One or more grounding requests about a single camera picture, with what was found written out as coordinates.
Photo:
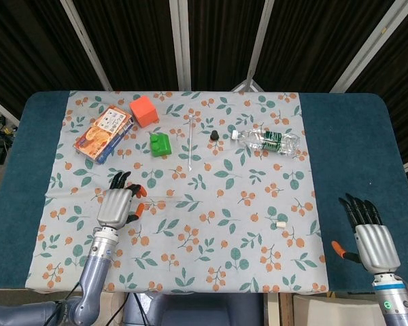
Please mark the blue carpet table cover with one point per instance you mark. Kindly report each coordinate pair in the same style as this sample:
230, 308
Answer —
347, 136

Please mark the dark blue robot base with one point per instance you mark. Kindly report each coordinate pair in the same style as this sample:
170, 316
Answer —
197, 312

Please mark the grey metal stand foot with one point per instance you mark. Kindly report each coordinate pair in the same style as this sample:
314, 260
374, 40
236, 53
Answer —
246, 86

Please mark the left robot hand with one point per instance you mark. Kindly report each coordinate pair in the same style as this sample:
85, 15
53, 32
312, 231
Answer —
115, 207

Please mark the white metal frame post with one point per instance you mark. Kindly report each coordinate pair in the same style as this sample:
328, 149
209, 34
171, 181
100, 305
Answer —
261, 37
178, 44
369, 45
85, 40

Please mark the small white cork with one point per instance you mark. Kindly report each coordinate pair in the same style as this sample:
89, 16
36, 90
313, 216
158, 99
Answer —
281, 224

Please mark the beige cardboard box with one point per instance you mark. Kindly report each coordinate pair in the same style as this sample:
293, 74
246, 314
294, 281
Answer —
340, 310

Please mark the clear glass rod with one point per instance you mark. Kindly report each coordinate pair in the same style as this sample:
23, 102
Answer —
190, 142

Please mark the small black cap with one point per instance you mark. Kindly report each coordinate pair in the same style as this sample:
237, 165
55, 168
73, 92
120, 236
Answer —
214, 136

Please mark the orange cube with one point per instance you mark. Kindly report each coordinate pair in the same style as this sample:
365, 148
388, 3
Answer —
143, 111

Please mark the black curtain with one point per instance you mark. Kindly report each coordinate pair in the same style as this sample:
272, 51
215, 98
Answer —
139, 40

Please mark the green toy block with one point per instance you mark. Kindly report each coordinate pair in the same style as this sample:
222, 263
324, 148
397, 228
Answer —
160, 146

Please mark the clear plastic water bottle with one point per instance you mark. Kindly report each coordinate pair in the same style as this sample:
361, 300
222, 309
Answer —
272, 141

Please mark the orange biscuit box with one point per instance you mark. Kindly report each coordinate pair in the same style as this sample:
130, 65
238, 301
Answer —
102, 136

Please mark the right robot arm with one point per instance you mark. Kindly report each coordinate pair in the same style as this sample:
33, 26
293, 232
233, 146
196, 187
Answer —
392, 302

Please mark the clear glass test tube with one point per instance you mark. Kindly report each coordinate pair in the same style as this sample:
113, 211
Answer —
170, 201

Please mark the brown cardboard box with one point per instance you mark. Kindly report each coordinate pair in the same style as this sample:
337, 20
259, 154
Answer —
110, 302

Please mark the floral tablecloth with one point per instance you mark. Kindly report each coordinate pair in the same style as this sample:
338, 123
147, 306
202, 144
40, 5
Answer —
204, 244

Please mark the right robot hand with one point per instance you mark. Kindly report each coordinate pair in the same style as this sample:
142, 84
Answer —
377, 248

